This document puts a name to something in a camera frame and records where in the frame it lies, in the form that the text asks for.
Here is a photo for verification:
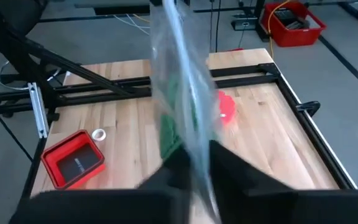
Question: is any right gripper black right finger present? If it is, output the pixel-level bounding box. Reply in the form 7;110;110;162
209;139;358;224

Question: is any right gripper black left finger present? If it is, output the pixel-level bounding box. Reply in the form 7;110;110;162
9;145;193;224

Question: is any green elastic bandage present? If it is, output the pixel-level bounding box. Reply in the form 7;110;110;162
159;76;198;161

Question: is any clear plastic bag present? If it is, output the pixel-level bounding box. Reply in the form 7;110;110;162
149;0;227;224

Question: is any white tape roll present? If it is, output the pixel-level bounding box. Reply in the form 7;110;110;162
91;128;108;142

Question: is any red square box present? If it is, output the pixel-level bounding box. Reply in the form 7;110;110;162
40;129;106;191

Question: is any black table clamp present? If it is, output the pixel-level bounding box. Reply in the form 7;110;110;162
295;100;321;118

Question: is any pinkish red round disc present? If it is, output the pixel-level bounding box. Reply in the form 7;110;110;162
218;90;237;126

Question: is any red plastic crate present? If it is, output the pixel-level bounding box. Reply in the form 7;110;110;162
261;1;328;48

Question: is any dark grey electronic device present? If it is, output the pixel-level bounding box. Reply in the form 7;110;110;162
286;18;311;31
273;8;295;20

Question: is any grey power supply box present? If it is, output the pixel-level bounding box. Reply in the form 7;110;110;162
231;14;260;32

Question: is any dark grey chair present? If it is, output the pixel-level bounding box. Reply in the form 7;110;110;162
0;0;50;37

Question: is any silver metal bracket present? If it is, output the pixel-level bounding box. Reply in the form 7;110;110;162
27;82;50;139

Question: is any yellow power cable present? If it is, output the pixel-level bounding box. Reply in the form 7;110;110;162
267;0;292;59

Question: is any white looped cable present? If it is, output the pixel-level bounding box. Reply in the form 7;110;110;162
0;60;62;91

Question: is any black cable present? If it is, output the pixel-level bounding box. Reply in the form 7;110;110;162
215;0;223;53
209;0;214;53

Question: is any black metal floor frame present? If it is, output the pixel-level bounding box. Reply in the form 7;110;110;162
337;0;358;34

